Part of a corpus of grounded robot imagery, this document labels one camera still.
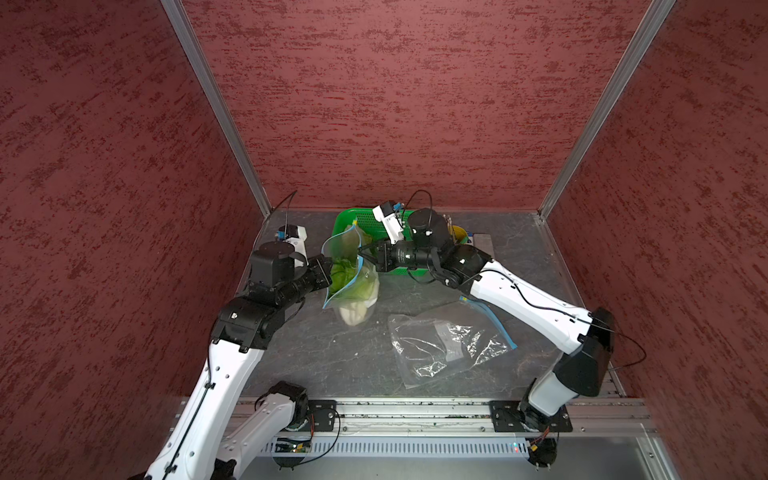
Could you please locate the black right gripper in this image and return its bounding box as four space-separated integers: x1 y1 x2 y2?
358 235 439 272

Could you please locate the chinese cabbage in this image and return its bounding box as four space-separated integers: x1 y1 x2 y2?
342 224 370 248
333 263 380 326
329 258 358 296

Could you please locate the clear zipper bag blue seal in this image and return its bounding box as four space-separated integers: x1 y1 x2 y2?
321 224 380 327

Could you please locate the spare clear zipper bag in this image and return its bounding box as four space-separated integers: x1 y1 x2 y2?
387 296 517 389

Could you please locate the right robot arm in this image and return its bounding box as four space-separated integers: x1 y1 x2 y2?
358 202 615 432

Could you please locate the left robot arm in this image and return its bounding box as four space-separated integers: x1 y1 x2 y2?
143 241 333 479

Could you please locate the green plastic perforated basket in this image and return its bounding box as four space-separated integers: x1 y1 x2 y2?
332 208 427 276

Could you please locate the yellow pencil cup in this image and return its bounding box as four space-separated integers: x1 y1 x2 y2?
451 225 469 244

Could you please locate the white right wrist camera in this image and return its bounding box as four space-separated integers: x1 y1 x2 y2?
372 201 405 244

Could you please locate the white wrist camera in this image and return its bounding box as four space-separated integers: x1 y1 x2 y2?
372 201 405 244
277 224 307 267

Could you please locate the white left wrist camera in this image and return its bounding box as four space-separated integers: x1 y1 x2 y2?
277 224 307 267

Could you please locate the black right camera cable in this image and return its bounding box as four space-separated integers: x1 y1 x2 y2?
401 189 648 370

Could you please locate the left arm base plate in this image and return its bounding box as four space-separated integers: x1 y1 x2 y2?
285 400 338 433

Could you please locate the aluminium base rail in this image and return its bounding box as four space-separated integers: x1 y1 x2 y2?
335 397 659 438

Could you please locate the perforated white cable tray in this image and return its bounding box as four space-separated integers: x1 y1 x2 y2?
258 436 529 460

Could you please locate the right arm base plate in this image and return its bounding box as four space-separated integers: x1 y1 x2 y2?
488 400 573 434

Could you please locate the aluminium left corner post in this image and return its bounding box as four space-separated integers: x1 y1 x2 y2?
160 0 272 218

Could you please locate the aluminium corner post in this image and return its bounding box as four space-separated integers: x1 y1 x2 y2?
160 0 272 218
538 0 676 223

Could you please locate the aluminium right corner post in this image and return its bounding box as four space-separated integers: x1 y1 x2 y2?
538 0 676 223

